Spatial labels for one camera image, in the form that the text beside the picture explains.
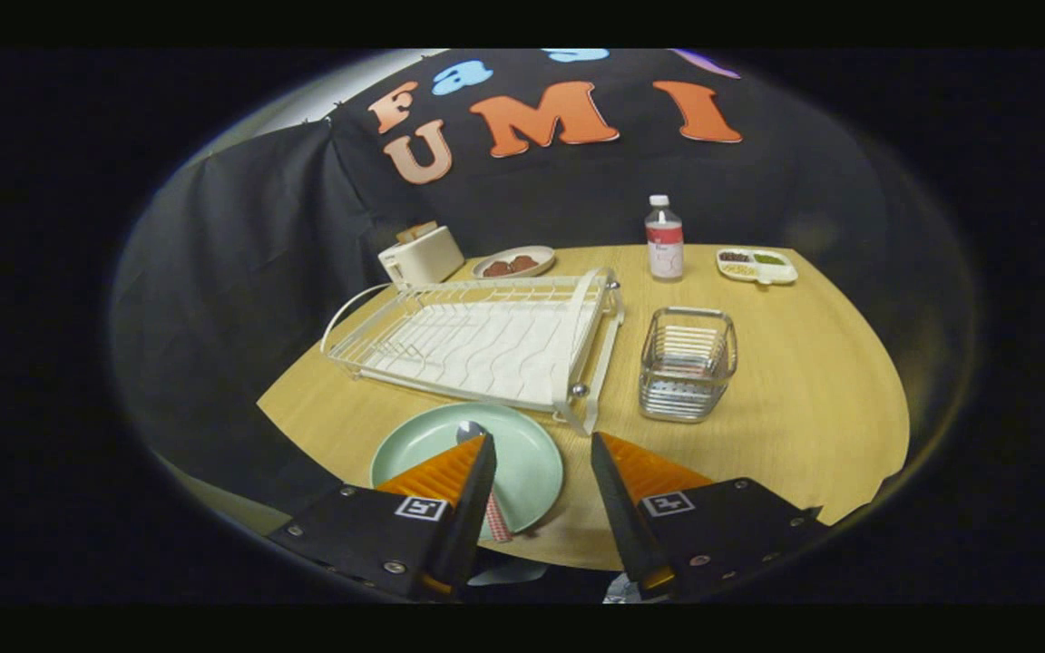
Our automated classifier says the white wire dish rack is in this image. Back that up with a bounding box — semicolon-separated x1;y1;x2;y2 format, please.
320;267;626;437

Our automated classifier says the white oval plate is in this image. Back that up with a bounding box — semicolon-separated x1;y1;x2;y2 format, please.
472;245;557;279

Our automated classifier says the spoon with red checked handle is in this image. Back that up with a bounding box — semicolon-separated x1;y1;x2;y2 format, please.
455;421;514;544

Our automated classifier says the silver wire basket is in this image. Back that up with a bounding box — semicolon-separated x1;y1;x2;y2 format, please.
638;307;739;424

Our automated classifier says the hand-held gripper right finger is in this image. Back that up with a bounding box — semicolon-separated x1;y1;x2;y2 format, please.
591;431;828;600

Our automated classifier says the pale green plate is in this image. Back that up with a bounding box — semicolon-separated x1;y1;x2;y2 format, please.
370;402;565;542

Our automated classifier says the white divided snack tray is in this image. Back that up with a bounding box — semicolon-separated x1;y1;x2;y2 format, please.
716;248;799;286

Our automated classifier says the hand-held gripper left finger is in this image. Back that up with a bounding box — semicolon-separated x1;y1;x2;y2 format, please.
267;433;498;602

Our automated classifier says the white toaster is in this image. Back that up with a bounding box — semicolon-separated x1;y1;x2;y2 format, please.
377;224;466;289

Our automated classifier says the clear bottle red label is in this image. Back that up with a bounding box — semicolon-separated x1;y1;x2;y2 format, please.
645;194;685;283

